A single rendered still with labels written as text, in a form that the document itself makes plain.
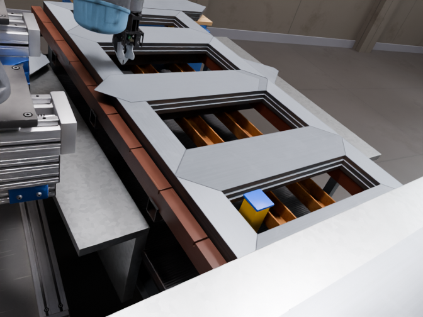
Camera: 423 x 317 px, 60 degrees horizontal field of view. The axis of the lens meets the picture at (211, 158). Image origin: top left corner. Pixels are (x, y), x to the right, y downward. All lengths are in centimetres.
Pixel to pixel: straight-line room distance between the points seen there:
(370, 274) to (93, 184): 82
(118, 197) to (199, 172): 28
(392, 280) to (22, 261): 127
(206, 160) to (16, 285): 84
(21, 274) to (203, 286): 108
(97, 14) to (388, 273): 58
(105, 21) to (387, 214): 64
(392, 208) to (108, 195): 76
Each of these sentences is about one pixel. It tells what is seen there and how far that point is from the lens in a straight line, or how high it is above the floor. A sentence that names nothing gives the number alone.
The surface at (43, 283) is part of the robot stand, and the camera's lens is 149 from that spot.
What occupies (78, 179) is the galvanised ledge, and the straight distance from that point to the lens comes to 118.
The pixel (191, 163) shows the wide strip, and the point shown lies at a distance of 102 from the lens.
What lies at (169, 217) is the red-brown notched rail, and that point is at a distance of 95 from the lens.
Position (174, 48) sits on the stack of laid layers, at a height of 84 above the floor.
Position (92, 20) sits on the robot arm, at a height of 130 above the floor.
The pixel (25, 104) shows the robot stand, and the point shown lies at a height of 104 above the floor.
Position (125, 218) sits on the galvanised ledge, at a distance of 108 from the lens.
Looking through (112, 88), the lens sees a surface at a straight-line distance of 128.
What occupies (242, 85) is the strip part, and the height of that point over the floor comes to 86.
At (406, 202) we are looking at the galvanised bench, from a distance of 92.
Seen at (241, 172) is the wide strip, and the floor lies 86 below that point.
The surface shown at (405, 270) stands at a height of 107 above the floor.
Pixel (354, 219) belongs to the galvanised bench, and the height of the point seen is 105.
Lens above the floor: 149
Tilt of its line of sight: 36 degrees down
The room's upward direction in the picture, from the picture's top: 19 degrees clockwise
